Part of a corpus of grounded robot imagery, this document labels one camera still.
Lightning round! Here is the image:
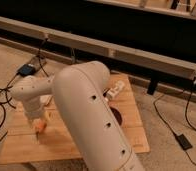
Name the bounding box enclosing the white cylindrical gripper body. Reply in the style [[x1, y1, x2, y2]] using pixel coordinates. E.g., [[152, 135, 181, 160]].
[[25, 108, 45, 120]]

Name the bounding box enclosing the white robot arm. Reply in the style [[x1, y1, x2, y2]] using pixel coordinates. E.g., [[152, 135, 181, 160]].
[[11, 61, 145, 171]]

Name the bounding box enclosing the dark purple ceramic bowl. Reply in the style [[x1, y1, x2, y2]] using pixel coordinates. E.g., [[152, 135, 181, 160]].
[[110, 107, 122, 125]]

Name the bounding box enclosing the white rectangular bar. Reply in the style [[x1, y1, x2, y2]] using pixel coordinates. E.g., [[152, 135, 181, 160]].
[[41, 95, 52, 105]]

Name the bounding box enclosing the wooden low table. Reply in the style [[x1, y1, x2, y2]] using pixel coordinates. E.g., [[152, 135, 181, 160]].
[[0, 74, 150, 164]]

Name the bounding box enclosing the blue black power box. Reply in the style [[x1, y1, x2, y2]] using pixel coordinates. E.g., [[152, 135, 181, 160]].
[[17, 64, 36, 77]]

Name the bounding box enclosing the white small carton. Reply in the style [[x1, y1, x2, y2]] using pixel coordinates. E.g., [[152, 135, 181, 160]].
[[106, 80, 125, 100]]

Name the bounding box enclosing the black power adapter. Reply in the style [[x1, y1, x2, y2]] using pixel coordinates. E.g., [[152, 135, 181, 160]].
[[175, 134, 192, 150]]

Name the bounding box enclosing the black cable bundle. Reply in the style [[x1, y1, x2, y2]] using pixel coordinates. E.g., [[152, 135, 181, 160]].
[[0, 39, 49, 153]]

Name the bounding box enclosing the black adapter cable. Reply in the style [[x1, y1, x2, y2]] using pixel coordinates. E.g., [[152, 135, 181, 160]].
[[153, 75, 196, 171]]

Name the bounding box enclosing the long white shelf rail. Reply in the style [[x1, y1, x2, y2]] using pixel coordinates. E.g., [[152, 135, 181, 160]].
[[0, 17, 196, 79]]

